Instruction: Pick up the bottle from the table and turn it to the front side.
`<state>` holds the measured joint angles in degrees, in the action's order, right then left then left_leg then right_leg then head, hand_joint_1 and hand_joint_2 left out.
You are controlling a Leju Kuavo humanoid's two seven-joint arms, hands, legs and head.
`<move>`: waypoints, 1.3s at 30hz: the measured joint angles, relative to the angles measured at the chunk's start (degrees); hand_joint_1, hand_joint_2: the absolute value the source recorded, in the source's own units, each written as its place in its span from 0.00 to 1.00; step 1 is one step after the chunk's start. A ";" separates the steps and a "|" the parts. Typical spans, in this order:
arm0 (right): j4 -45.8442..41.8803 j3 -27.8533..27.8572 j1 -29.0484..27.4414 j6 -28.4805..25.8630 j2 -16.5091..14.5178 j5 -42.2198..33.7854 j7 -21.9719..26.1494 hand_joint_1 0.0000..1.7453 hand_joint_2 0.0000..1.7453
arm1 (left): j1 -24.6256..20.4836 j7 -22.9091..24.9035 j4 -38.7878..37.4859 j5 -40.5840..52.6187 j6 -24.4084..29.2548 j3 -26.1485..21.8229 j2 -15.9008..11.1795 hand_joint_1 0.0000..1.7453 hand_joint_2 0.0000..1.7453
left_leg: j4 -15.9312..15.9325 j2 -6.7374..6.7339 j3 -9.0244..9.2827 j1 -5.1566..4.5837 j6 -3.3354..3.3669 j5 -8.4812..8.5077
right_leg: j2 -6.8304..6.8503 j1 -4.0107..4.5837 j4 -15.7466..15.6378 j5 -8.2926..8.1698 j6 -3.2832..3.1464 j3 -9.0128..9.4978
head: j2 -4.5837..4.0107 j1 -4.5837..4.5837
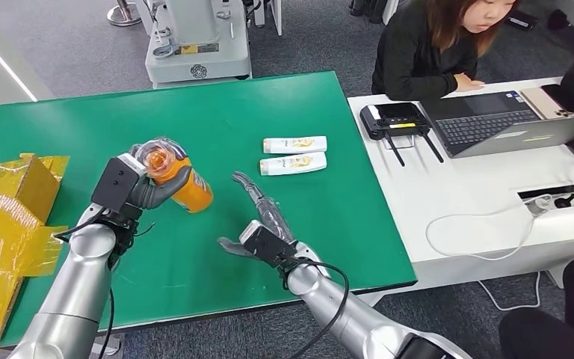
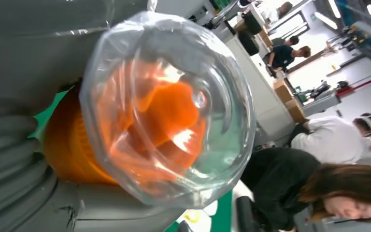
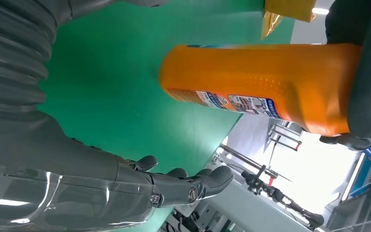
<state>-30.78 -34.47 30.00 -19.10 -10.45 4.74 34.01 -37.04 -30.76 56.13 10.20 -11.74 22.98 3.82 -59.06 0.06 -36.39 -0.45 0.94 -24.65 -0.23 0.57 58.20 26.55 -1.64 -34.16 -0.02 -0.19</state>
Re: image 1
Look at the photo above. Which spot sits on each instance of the orange detergent bottle clear cap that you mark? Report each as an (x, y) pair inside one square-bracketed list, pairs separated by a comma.
[(195, 191)]

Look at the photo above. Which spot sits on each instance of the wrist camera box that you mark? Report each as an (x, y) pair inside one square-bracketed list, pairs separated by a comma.
[(113, 186), (269, 248)]

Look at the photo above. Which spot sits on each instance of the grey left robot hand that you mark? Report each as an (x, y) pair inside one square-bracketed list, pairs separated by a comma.
[(153, 195)]

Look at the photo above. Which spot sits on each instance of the gold smartphone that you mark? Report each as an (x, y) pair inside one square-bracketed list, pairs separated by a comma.
[(544, 104)]

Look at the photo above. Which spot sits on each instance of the metal stanchion base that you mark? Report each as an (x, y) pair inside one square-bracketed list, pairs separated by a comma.
[(123, 15)]

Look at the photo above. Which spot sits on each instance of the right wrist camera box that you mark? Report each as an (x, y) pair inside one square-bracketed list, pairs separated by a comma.
[(269, 248)]

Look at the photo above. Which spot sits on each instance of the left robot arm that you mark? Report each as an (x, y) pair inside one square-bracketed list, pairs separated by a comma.
[(74, 297)]

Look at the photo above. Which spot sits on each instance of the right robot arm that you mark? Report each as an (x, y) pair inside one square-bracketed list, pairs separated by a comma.
[(346, 317)]

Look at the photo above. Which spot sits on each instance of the white machine base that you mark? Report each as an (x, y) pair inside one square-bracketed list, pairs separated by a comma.
[(198, 49)]

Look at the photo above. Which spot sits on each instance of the black remote controller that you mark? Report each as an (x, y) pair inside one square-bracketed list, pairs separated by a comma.
[(391, 119)]

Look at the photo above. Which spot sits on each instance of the white power adapter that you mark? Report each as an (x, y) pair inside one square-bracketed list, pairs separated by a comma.
[(539, 205)]

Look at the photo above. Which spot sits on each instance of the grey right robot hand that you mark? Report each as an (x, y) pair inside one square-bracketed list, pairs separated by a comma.
[(269, 208)]

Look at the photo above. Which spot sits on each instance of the yellow taped cardboard box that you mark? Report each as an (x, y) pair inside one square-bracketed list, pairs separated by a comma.
[(0, 223)]

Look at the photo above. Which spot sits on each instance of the white table foot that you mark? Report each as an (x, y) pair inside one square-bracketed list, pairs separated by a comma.
[(116, 347)]

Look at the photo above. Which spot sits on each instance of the white furniture panel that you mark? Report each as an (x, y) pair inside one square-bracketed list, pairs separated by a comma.
[(269, 15)]

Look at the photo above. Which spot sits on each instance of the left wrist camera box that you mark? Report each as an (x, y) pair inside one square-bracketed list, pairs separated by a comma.
[(113, 186)]

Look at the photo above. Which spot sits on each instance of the grey open laptop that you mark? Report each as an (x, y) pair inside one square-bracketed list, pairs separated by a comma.
[(485, 126)]

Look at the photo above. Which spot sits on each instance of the person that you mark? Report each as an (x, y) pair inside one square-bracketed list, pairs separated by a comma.
[(416, 54), (554, 332)]

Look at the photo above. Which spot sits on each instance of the white shampoo bottle gold cap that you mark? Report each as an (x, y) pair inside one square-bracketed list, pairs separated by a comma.
[(292, 163), (292, 144)]

